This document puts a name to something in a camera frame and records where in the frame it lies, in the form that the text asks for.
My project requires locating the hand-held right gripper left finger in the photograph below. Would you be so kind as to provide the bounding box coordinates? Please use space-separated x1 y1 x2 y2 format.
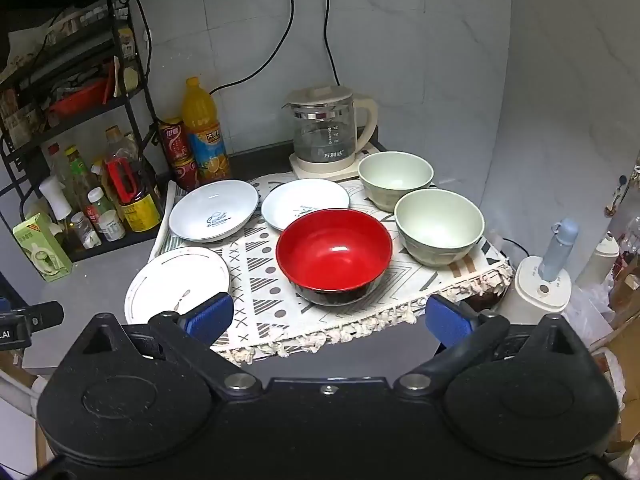
80 291 263 396

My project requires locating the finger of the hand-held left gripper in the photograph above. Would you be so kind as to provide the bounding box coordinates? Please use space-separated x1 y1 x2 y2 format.
14 301 65 335

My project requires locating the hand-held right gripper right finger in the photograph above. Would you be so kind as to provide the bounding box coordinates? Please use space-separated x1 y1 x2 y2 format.
395 294 577 397

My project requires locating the white plate crossed utensils print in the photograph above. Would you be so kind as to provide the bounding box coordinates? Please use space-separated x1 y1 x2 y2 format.
261 179 351 232

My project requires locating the flat white plate dark rim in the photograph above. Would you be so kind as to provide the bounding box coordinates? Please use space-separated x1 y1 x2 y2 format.
124 246 232 326

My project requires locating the green cardboard box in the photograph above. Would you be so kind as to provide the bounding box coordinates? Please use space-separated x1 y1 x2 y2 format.
12 212 73 283

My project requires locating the patterned fringed table mat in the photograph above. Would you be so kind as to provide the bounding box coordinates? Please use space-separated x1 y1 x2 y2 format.
150 172 516 363

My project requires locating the white countertop appliance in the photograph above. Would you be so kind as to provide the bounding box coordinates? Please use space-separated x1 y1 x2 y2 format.
500 256 573 326

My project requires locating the small clear spice jar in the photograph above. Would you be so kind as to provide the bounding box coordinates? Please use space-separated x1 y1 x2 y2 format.
71 211 101 250

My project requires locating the pale green bowl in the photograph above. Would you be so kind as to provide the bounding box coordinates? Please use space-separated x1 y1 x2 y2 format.
394 189 486 267
357 151 435 213

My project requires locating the black metal kitchen rack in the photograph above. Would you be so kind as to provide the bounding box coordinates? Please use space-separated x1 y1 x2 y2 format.
0 0 166 263

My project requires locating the white plate blue script print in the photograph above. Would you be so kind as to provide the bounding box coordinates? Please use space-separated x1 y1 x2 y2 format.
168 179 260 242

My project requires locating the white squeeze bottle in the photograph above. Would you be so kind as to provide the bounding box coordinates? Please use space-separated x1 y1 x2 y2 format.
39 176 73 222

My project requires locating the blue thermos bottle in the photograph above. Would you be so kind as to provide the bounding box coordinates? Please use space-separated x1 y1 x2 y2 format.
536 218 580 281

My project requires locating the red and black bowl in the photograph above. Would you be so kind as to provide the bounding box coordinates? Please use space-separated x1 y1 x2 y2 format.
275 209 393 307

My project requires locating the red drink can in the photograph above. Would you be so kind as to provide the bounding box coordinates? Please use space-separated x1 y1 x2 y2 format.
172 157 202 191
158 117 193 163

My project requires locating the cream kettle base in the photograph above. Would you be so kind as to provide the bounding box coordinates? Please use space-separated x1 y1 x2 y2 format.
289 141 387 181

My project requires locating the red plastic basket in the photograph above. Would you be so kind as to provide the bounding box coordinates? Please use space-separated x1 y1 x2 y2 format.
47 77 111 116

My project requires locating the glass electric kettle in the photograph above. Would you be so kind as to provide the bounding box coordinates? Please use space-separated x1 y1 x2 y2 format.
281 86 379 163

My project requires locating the dark sauce bottle red handle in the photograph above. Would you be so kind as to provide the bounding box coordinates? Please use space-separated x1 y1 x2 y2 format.
102 127 163 233

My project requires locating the black power cable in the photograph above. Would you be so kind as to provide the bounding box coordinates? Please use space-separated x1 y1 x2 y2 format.
209 0 297 96
317 0 343 90

